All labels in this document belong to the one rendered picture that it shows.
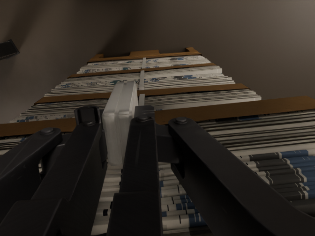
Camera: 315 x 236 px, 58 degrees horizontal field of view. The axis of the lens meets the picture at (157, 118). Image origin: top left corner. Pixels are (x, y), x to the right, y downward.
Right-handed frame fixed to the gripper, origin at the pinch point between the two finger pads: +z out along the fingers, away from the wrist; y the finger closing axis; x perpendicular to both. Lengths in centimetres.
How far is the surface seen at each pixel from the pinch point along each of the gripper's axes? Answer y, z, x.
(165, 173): 2.4, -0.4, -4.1
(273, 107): 13.7, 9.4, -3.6
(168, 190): 2.4, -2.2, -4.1
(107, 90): -6.8, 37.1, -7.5
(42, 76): -41, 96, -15
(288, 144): 11.4, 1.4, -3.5
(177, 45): 13, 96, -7
